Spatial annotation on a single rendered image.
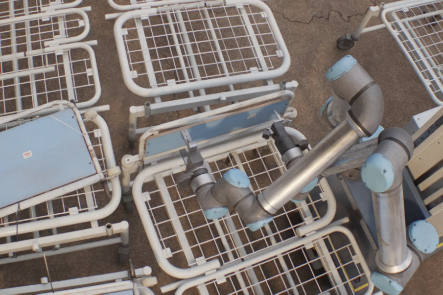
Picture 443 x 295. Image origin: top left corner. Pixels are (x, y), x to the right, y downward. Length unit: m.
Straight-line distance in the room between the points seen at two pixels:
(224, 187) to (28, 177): 0.91
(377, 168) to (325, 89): 1.78
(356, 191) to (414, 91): 1.44
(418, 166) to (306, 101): 1.15
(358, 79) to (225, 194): 0.62
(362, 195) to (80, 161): 1.29
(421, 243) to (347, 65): 0.85
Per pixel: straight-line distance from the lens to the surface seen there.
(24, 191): 2.29
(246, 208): 1.82
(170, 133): 2.18
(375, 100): 1.68
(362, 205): 2.41
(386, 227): 1.87
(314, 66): 3.44
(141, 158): 2.32
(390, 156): 1.67
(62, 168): 2.30
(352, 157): 1.97
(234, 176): 1.83
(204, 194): 1.92
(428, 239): 2.20
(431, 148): 2.25
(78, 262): 2.73
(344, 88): 1.70
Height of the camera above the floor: 2.66
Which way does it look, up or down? 62 degrees down
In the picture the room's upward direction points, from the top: 20 degrees clockwise
